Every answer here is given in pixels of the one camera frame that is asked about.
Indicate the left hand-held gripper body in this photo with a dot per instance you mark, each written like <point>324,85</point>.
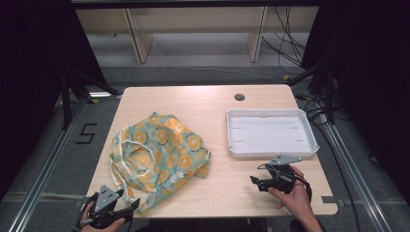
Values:
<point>104,198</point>

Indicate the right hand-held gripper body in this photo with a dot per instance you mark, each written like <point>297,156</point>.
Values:
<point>283,179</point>

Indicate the white plastic tray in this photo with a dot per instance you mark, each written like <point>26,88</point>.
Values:
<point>269,133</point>

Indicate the green bag with orange print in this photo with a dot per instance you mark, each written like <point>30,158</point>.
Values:
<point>167,151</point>

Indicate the person's right hand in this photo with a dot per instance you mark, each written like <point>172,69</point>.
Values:
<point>296,201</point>

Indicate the person's left hand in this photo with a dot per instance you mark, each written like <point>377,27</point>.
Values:
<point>85,224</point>

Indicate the grey table grommet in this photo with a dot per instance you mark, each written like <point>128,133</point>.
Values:
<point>239,97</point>

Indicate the black metal stand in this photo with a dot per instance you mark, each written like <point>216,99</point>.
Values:
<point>66,103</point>
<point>328,96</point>

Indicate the dark curtain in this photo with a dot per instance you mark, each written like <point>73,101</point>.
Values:
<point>370,80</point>
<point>29,80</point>

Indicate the light wooden background desk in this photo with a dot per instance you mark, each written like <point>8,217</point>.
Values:
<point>141,35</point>

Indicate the metal floor rail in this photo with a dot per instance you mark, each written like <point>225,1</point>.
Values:
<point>354,174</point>
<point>45,167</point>

